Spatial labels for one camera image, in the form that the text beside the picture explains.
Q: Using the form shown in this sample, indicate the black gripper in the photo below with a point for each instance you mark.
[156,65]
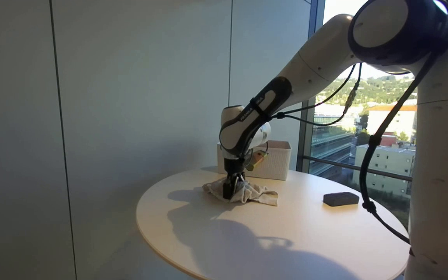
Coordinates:
[234,166]

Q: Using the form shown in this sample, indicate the beige towel with grey stripes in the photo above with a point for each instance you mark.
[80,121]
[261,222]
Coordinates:
[245,191]

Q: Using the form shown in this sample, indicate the black rectangular block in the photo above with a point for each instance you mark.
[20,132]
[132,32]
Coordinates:
[343,197]

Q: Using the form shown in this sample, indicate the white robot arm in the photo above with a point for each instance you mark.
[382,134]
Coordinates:
[396,36]

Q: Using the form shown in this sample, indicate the white plastic storage container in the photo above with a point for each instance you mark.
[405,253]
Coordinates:
[270,160]

